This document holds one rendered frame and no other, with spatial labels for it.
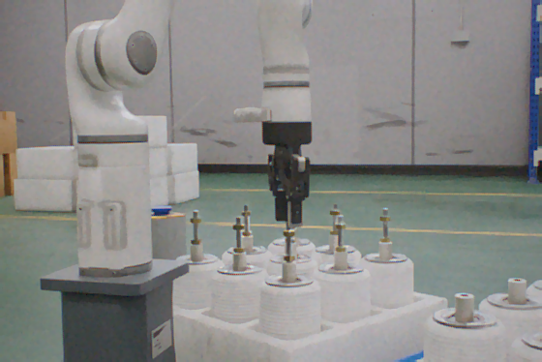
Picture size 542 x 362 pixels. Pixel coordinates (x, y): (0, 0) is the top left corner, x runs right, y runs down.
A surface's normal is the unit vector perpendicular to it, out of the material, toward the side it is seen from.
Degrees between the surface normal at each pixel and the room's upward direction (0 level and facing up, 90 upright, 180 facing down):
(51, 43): 90
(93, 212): 90
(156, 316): 91
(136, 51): 87
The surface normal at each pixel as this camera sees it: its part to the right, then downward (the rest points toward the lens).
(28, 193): -0.31, 0.09
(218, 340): -0.73, 0.07
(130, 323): 0.44, 0.07
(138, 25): 0.71, -0.13
